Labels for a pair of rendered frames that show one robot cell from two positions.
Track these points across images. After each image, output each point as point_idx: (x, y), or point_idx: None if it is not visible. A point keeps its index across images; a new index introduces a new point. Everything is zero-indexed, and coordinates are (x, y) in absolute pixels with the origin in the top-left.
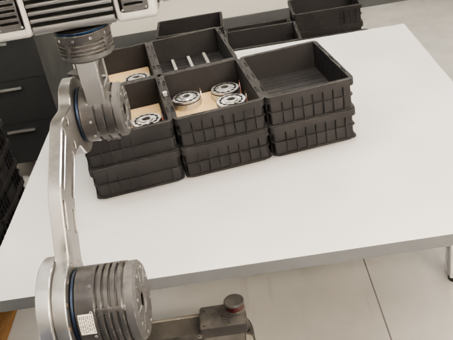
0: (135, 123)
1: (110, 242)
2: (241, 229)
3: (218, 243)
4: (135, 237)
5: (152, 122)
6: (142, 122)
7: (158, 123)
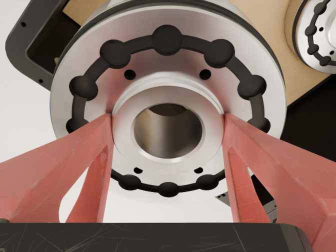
0: (321, 1)
1: (8, 106)
2: (143, 220)
3: (106, 216)
4: (45, 131)
5: (331, 59)
6: (327, 30)
7: (228, 202)
